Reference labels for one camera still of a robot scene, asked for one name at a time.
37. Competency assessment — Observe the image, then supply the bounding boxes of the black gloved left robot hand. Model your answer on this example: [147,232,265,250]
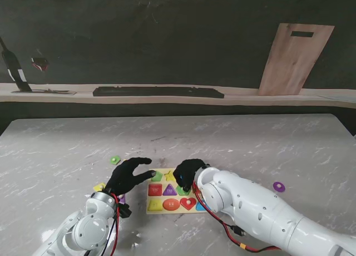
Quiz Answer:
[104,156,157,196]

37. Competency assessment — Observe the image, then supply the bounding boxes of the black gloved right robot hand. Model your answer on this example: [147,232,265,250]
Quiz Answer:
[172,158,211,193]

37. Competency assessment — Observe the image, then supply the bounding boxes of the red heart puzzle piece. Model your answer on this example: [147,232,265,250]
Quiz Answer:
[179,196,197,211]

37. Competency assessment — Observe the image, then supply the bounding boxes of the yellow wooden puzzle board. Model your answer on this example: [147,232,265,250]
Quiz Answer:
[145,167,212,215]

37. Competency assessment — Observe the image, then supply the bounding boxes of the flat wooden coaster board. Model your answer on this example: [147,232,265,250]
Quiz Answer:
[11,89,77,96]

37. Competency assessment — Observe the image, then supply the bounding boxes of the wooden cutting board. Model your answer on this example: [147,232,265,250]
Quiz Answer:
[256,23,335,97]

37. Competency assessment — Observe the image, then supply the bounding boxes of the black long tray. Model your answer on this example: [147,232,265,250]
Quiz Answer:
[92,85,225,99]

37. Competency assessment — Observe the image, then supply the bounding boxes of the light wooden shelf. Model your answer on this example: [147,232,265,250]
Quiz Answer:
[0,82,356,110]

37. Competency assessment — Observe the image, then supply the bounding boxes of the red wine glass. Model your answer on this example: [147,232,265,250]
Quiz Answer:
[29,56,51,73]

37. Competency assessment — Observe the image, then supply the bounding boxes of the dark wine bottle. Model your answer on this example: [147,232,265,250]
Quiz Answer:
[0,36,33,93]

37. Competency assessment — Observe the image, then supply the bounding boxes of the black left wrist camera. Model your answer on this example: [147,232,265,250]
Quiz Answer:
[118,204,132,219]

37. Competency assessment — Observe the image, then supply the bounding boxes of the red left arm cable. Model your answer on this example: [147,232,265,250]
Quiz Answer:
[101,194,121,256]

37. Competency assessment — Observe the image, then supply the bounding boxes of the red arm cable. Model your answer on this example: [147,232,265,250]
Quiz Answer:
[192,180,282,253]
[101,194,121,256]

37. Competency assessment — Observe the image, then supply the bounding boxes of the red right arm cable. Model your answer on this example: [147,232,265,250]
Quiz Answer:
[192,180,282,253]

